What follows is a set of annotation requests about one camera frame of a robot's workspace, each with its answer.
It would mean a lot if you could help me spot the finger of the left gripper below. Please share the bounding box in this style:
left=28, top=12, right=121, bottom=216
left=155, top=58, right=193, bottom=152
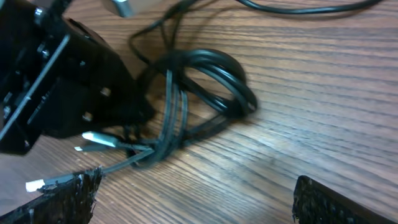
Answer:
left=102, top=77, right=155, bottom=128

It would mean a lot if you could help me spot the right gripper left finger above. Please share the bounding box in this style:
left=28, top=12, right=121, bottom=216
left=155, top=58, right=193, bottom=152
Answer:
left=1, top=167, right=103, bottom=224

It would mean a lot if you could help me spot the thin black multi-head cable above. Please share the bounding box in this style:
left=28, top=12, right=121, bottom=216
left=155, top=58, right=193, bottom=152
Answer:
left=127, top=0, right=385, bottom=72

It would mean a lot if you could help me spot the thick black USB cable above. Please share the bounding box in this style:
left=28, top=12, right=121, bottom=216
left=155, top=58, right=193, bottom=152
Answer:
left=25, top=48, right=259, bottom=193

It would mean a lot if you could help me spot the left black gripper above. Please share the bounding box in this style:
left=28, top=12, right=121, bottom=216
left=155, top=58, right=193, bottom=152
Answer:
left=1, top=1, right=137, bottom=155

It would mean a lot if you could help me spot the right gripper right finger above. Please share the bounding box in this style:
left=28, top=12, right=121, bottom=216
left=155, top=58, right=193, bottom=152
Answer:
left=292, top=175, right=397, bottom=224

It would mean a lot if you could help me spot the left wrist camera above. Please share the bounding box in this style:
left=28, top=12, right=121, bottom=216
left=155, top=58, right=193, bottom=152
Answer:
left=101, top=0, right=135, bottom=17

